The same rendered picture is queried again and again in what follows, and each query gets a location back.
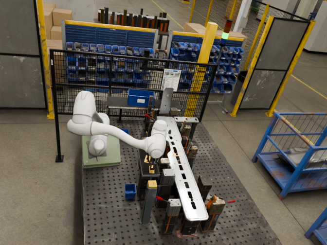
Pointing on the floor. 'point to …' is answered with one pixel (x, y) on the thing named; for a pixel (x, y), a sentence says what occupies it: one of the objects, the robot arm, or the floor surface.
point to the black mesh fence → (112, 85)
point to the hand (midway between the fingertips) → (152, 165)
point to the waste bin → (238, 86)
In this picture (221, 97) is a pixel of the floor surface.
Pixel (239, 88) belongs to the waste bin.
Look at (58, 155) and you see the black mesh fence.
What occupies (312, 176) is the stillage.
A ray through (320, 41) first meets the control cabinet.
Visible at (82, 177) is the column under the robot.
